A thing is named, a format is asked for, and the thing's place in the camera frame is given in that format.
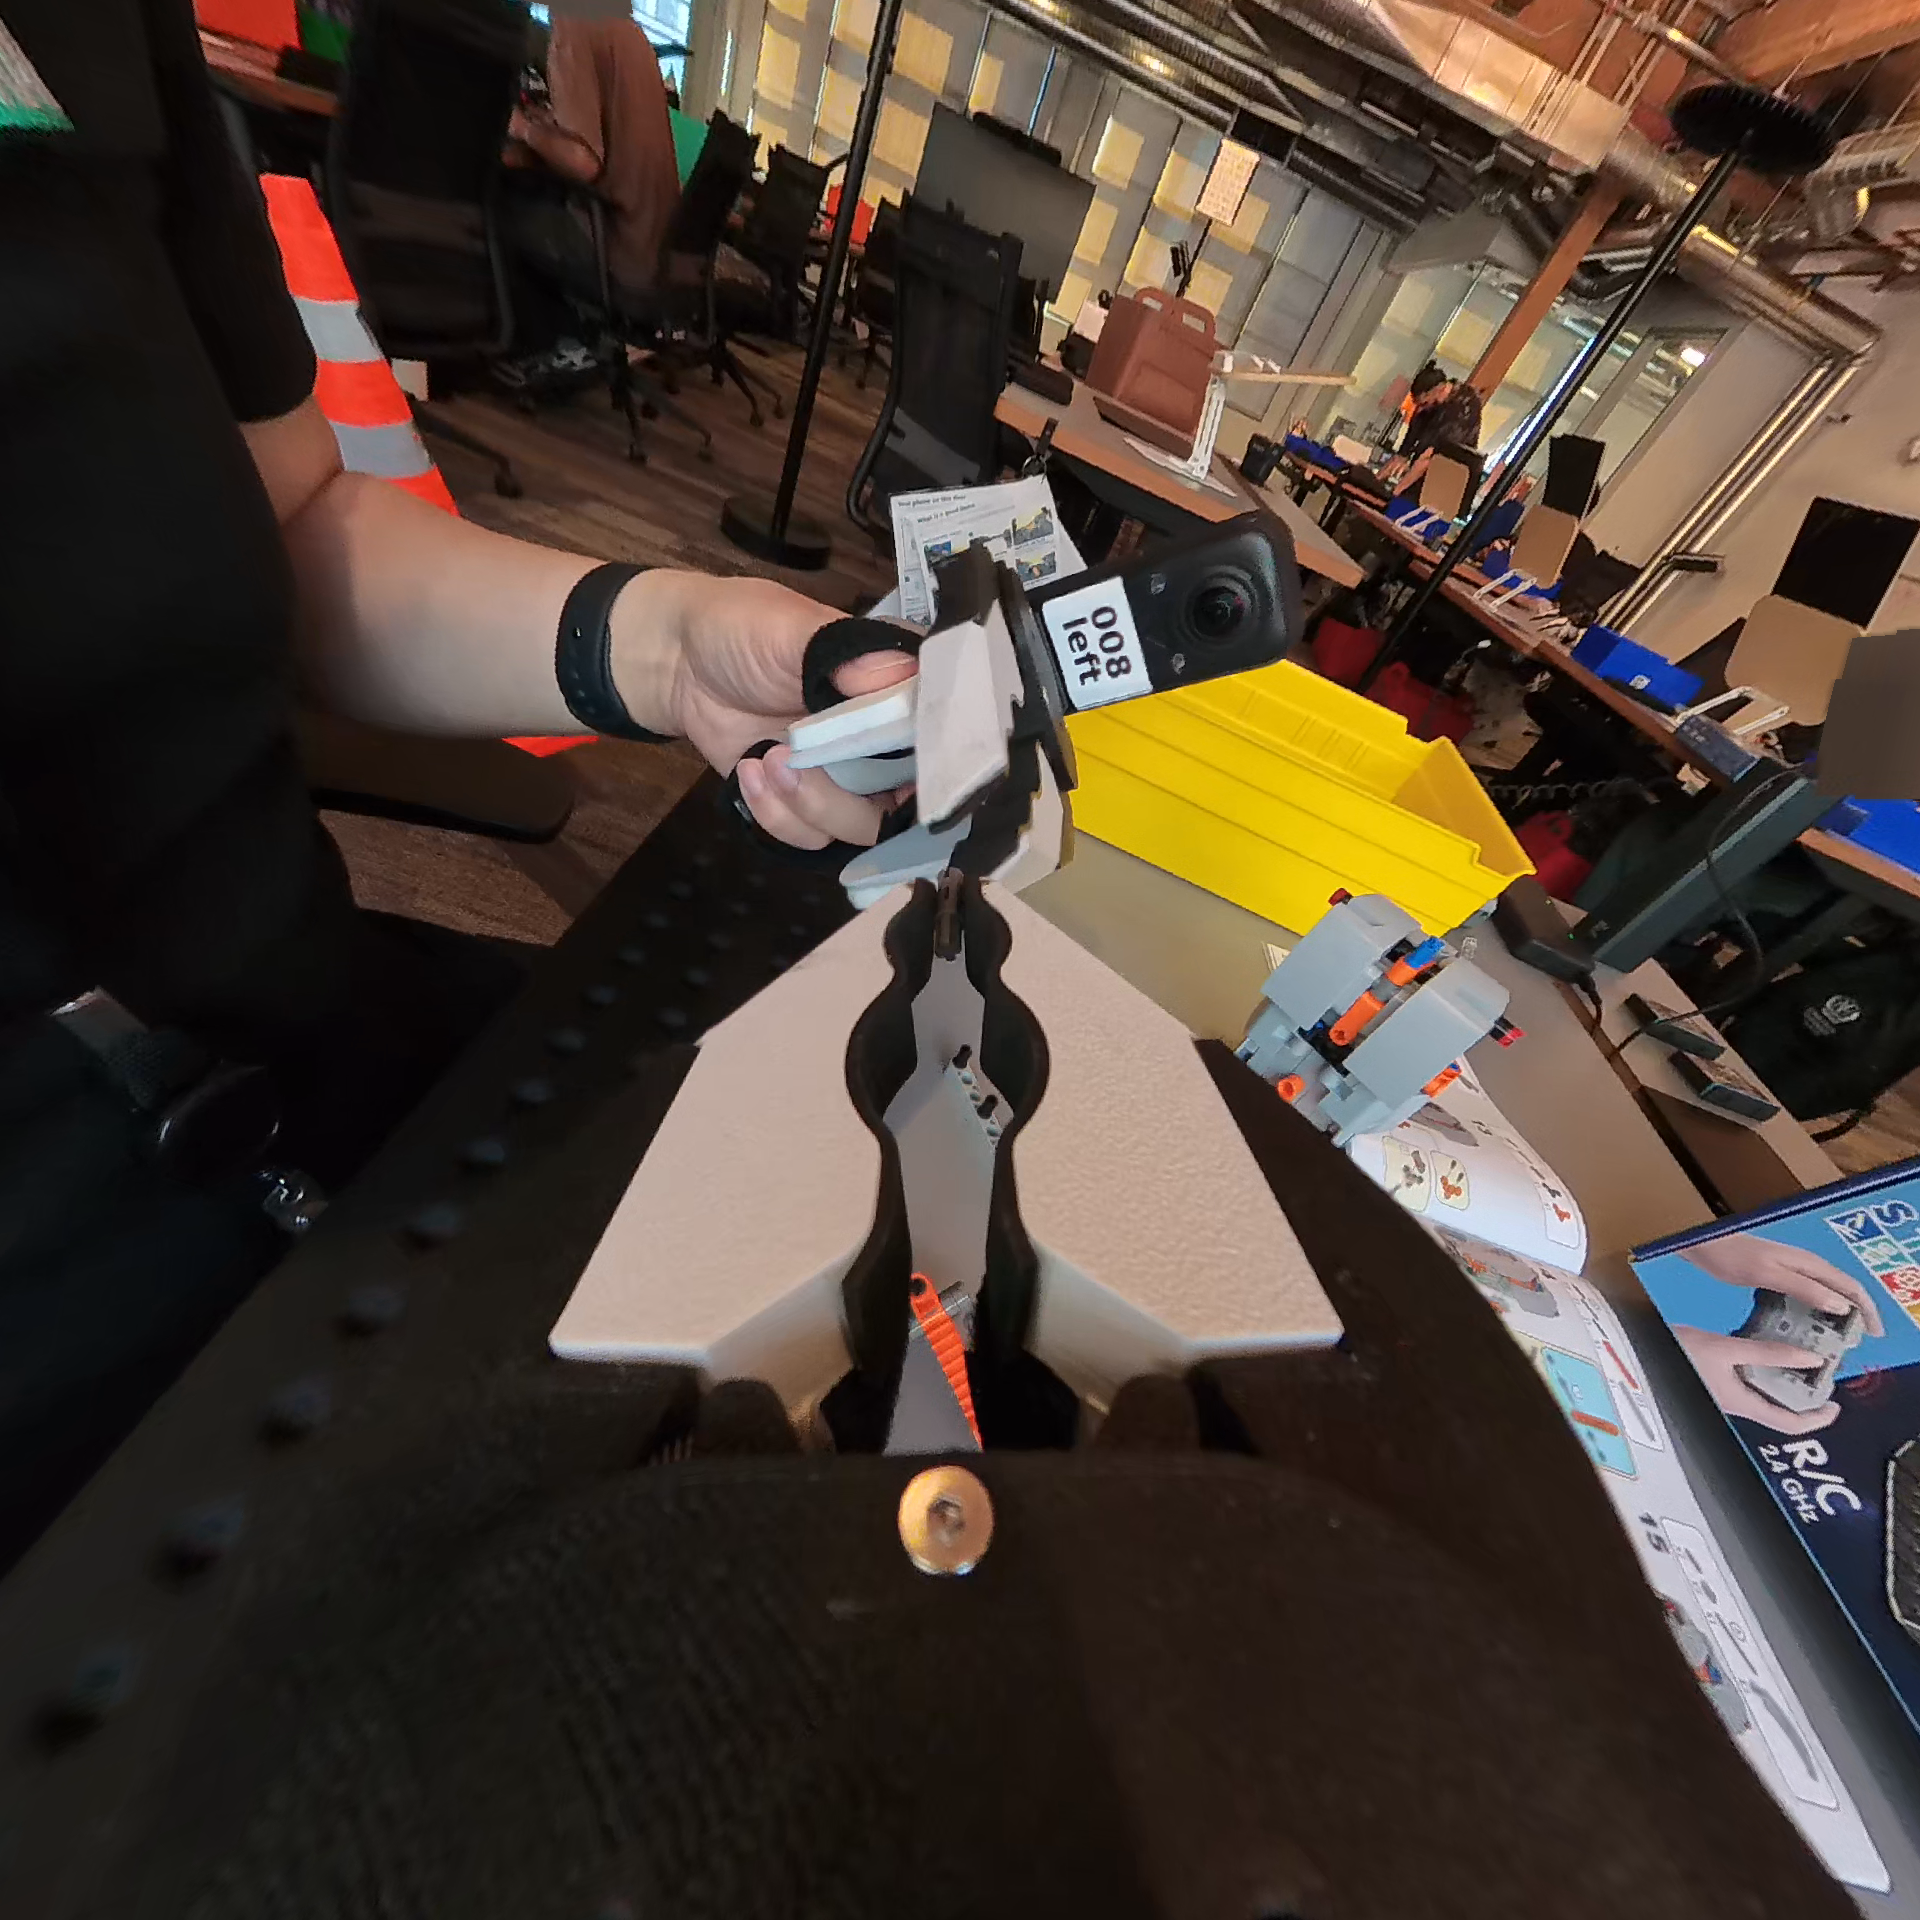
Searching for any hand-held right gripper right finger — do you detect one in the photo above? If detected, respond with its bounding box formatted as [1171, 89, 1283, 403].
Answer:
[961, 883, 1347, 1412]

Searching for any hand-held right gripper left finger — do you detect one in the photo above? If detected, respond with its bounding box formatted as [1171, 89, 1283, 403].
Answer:
[550, 883, 944, 1457]

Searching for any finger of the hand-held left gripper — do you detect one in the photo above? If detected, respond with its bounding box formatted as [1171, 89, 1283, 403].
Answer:
[912, 612, 1025, 833]
[961, 751, 1078, 904]

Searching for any orange toy beam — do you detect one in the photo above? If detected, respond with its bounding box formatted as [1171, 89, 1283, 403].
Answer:
[903, 1269, 987, 1452]

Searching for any person's left forearm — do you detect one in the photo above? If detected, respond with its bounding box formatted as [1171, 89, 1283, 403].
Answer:
[276, 471, 678, 746]

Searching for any background desk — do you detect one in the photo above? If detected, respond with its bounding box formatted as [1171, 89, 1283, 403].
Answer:
[993, 375, 1369, 591]

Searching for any grey desk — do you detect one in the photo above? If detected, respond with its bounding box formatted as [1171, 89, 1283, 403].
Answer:
[1027, 817, 1920, 1920]

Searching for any person's left hand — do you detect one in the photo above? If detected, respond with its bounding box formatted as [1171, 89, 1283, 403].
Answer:
[660, 573, 922, 852]

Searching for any brown bag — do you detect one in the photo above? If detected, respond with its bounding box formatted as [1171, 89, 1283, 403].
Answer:
[1084, 285, 1226, 441]

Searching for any printed paper sheet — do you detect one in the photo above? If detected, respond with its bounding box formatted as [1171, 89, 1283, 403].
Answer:
[892, 479, 1094, 626]

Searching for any yellow storage bin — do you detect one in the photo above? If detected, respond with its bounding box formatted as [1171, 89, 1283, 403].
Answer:
[1056, 657, 1539, 941]

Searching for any black perforated board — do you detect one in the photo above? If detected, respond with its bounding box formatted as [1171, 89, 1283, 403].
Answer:
[0, 756, 916, 1801]

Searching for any grey toy robot model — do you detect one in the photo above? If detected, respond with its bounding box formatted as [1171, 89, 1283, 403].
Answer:
[1239, 890, 1520, 1137]

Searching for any black office chair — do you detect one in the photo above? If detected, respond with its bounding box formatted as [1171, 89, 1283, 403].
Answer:
[848, 199, 1025, 561]
[660, 112, 788, 452]
[322, 0, 528, 497]

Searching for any black wristband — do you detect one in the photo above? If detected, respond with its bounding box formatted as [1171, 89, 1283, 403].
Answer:
[552, 561, 682, 747]

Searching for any black monitor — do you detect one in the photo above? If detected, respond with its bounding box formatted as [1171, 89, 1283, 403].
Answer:
[912, 103, 1099, 290]
[1592, 769, 1855, 977]

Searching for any instruction booklet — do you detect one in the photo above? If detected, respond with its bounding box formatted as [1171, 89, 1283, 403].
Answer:
[1347, 1101, 1895, 1896]

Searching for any black power adapter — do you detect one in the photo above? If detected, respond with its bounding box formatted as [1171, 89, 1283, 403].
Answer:
[1497, 873, 1600, 981]

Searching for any blue storage bin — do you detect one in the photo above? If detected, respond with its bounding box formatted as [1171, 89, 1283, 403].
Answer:
[1568, 621, 1707, 712]

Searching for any black pole stand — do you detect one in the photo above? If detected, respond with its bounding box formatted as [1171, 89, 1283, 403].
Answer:
[721, 0, 905, 577]

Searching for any black remote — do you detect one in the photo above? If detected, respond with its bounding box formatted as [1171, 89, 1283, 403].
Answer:
[1662, 1047, 1784, 1124]
[1624, 991, 1730, 1064]

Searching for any blue robot kit box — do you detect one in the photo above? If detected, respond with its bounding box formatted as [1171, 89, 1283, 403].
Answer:
[1631, 1155, 1920, 1748]

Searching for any black backpack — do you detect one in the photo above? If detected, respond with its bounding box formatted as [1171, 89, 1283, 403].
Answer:
[1726, 922, 1920, 1124]

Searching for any black pole with round top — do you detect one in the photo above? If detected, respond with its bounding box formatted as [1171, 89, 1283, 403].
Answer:
[1359, 82, 1841, 695]

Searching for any orange traffic cone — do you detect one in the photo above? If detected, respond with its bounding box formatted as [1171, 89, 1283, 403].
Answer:
[259, 172, 602, 762]

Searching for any person's torso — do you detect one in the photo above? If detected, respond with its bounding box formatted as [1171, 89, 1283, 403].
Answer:
[0, 0, 528, 1568]

